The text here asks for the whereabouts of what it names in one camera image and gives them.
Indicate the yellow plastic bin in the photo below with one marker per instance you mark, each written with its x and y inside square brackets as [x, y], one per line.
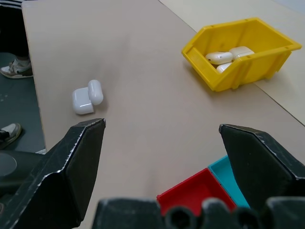
[252, 69]

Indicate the red plastic tray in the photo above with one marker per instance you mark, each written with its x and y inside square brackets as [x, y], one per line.
[197, 188]

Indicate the white earbud case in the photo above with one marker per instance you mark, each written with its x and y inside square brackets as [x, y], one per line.
[82, 101]

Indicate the white brown sneaker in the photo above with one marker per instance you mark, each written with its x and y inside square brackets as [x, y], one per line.
[16, 69]
[10, 133]

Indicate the black striped trouser leg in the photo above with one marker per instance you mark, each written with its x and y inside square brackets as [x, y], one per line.
[13, 28]

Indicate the dark round base plate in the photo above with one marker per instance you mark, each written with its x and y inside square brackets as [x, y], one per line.
[21, 164]

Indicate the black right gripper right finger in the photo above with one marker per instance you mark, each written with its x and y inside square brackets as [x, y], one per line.
[257, 167]

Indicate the teal plastic tray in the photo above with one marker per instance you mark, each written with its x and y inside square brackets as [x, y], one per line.
[224, 174]

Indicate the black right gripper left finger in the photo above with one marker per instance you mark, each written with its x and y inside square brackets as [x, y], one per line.
[71, 171]

